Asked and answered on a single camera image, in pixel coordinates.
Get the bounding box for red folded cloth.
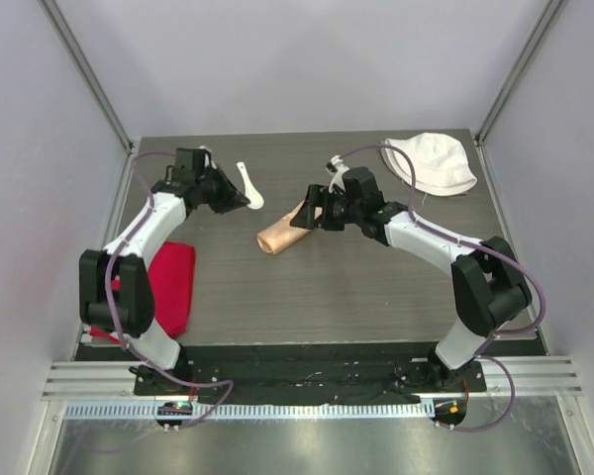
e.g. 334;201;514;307
78;241;196;342

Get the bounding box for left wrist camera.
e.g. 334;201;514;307
199;145;216;168

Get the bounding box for left aluminium frame post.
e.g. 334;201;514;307
39;0;134;154

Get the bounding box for aluminium frame post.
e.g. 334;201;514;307
39;0;134;154
474;0;567;146

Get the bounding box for white bucket hat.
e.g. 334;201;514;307
381;133;477;197

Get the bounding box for white slotted cable duct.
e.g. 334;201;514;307
64;399;435;421

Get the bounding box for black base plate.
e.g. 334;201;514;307
73;340;488;403

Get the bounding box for right aluminium frame post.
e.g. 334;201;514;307
474;0;567;146

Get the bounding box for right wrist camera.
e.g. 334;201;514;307
326;155;349;195

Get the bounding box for peach cloth napkin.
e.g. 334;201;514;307
256;201;311;255

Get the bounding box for white spoon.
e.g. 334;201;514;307
236;161;264;210

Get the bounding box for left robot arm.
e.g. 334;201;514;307
78;145;252;395

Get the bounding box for aluminium front rail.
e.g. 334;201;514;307
43;355;582;406

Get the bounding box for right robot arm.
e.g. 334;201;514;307
290;167;532;391

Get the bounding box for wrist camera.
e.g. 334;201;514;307
199;145;216;168
326;155;349;195

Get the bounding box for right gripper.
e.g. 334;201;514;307
290;184;362;232

